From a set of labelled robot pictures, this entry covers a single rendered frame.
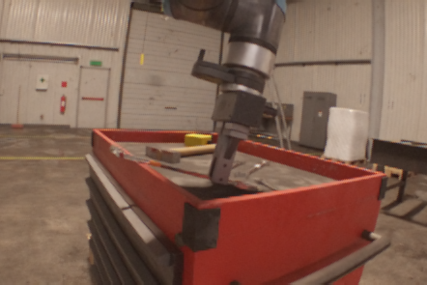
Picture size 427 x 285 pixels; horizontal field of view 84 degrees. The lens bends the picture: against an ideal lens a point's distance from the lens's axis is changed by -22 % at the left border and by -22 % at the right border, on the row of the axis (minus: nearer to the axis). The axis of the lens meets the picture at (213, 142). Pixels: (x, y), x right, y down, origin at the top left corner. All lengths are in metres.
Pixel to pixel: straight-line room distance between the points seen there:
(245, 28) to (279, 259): 0.37
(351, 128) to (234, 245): 6.69
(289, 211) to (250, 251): 0.08
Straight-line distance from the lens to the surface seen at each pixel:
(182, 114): 11.69
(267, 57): 0.50
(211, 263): 0.35
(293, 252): 0.45
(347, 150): 7.05
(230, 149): 0.48
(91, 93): 10.60
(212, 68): 0.48
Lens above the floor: 1.04
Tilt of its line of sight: 7 degrees down
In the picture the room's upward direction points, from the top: 5 degrees clockwise
